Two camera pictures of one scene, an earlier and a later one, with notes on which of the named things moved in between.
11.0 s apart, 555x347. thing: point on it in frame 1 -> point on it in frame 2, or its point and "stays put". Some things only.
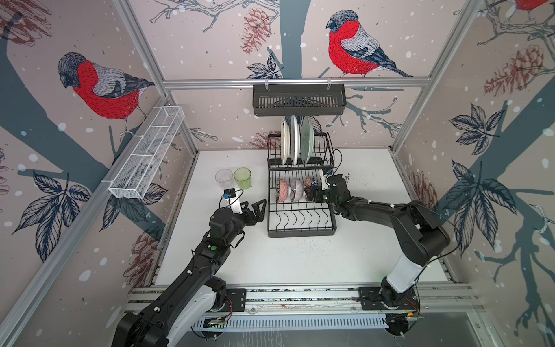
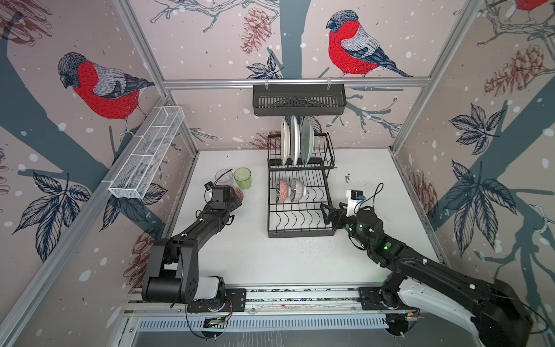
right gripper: [319, 197] -> [342, 213]
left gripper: [259, 215] -> [233, 202]
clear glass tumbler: [225, 178] stays put
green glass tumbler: [243, 176] stays put
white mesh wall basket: [134, 178] stays put
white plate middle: [295, 143] stays put
